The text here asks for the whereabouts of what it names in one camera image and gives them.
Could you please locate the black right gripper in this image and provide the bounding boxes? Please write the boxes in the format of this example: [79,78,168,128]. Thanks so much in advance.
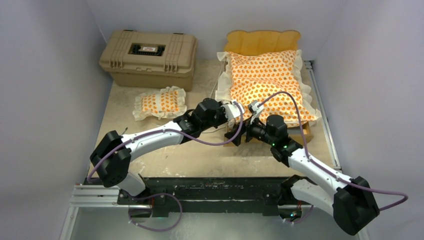
[225,112,276,147]

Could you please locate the orange patterned white blanket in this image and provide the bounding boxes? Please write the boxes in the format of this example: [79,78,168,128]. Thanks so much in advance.
[213,50,322,128]

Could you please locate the wooden pet bed frame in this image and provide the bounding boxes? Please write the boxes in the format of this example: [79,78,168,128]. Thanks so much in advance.
[222,30,316,143]

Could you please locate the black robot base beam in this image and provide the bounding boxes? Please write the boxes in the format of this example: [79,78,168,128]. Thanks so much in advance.
[113,175,309,218]

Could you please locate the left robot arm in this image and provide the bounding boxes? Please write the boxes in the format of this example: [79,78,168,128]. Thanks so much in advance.
[86,98,245,205]

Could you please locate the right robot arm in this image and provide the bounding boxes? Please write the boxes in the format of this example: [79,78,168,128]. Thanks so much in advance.
[224,114,380,236]

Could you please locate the small orange patterned pillow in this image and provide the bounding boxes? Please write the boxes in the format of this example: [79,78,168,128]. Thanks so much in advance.
[132,86,187,121]

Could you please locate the tan plastic tool case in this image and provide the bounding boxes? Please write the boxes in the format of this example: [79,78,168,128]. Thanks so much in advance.
[99,30,198,92]

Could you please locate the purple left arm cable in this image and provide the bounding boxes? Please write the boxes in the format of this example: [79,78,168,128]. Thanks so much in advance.
[86,101,245,233]

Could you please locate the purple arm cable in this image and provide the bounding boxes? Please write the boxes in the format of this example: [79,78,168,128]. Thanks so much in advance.
[258,91,409,225]
[86,101,245,233]

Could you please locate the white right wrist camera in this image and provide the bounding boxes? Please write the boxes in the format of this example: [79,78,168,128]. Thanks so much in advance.
[248,100,264,124]

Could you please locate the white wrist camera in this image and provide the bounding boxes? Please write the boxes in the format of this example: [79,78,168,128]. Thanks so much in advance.
[222,101,245,122]
[248,100,264,124]

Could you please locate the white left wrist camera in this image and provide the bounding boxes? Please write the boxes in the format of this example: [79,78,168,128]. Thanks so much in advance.
[222,101,245,122]

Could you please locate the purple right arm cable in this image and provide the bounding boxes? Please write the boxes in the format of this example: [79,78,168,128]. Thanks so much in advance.
[258,91,409,225]

